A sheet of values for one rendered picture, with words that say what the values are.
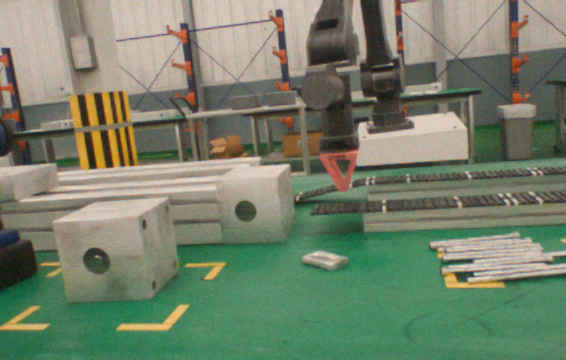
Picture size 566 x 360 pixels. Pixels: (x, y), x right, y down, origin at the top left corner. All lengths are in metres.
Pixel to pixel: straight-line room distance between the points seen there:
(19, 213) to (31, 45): 9.73
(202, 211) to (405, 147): 0.68
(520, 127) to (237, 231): 5.20
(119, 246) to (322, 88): 0.41
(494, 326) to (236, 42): 8.46
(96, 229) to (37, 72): 9.97
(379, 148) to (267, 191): 0.62
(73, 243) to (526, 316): 0.46
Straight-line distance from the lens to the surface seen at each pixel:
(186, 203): 0.75
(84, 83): 4.27
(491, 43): 8.57
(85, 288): 0.61
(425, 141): 1.28
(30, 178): 0.90
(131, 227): 0.56
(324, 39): 0.88
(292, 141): 5.74
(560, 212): 0.76
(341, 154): 0.86
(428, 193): 0.91
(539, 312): 0.50
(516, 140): 5.81
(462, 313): 0.49
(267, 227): 0.71
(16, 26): 10.77
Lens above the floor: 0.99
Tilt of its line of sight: 10 degrees down
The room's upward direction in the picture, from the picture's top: 6 degrees counter-clockwise
